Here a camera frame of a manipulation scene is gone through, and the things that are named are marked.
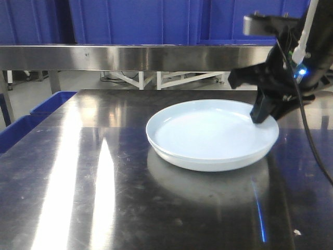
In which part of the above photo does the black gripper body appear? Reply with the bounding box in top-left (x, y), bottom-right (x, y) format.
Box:
top-left (228, 26), bottom-right (303, 103)

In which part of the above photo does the black cable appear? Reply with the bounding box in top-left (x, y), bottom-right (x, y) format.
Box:
top-left (275, 26), bottom-right (333, 183)

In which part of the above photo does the white cable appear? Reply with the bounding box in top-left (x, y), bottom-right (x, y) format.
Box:
top-left (291, 0), bottom-right (318, 63)

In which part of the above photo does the right blue plastic crate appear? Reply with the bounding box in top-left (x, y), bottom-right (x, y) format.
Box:
top-left (197, 0), bottom-right (310, 46)

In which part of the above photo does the stainless steel shelf rail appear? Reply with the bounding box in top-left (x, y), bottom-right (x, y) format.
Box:
top-left (1, 44), bottom-right (271, 71)

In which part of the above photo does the steel shelf leg left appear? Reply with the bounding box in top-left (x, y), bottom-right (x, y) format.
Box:
top-left (48, 70), bottom-right (61, 94)

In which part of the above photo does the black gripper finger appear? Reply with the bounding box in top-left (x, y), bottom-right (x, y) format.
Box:
top-left (270, 100), bottom-right (300, 120)
top-left (250, 90), bottom-right (275, 123)

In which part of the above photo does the left blue plastic crate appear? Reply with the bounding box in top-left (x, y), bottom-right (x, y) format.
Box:
top-left (1, 1), bottom-right (75, 45)

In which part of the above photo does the blue plastic crate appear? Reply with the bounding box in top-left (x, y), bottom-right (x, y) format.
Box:
top-left (69, 1), bottom-right (203, 45)
top-left (1, 1), bottom-right (75, 45)
top-left (197, 0), bottom-right (310, 46)

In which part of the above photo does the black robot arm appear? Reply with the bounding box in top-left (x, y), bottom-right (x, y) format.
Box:
top-left (228, 1), bottom-right (332, 123)

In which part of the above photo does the white round plate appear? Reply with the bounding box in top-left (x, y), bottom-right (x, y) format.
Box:
top-left (146, 99), bottom-right (279, 172)

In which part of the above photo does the blue bin beside table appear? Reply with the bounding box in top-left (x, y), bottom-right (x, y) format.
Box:
top-left (1, 91), bottom-right (76, 155)

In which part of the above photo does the white metal frame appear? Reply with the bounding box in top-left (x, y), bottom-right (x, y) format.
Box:
top-left (100, 71), bottom-right (229, 90)

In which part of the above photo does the middle blue plastic crate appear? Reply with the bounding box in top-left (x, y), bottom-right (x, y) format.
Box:
top-left (69, 1), bottom-right (203, 45)

